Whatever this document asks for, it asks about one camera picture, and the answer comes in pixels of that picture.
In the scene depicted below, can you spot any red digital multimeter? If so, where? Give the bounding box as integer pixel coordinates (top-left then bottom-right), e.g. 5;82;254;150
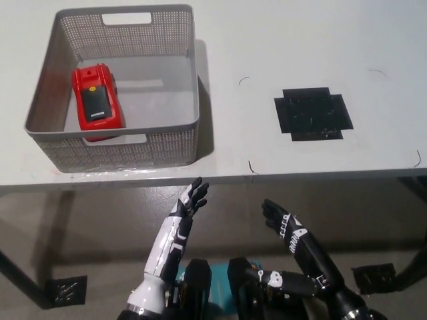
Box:
71;63;127;143

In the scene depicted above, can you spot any clear adhesive tape strip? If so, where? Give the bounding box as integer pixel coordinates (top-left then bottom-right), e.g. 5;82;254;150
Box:
69;165;177;177

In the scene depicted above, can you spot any black teal robot torso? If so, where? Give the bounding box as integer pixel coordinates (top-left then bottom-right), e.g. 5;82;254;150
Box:
166;256;268;320

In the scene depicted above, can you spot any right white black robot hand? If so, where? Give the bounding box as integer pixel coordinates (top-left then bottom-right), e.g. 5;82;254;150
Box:
262;199;308;255

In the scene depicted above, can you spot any black tape patch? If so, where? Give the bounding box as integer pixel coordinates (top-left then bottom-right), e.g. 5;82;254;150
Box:
274;87;354;142

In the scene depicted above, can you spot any black metal table leg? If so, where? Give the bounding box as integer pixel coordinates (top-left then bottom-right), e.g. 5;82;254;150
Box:
0;248;56;309
393;176;427;284

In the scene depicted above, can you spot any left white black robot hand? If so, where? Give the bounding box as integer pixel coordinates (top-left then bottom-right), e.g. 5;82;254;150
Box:
143;176;211;280

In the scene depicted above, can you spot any grey perforated plastic basket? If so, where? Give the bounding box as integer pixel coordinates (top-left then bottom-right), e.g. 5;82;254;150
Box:
23;3;201;173

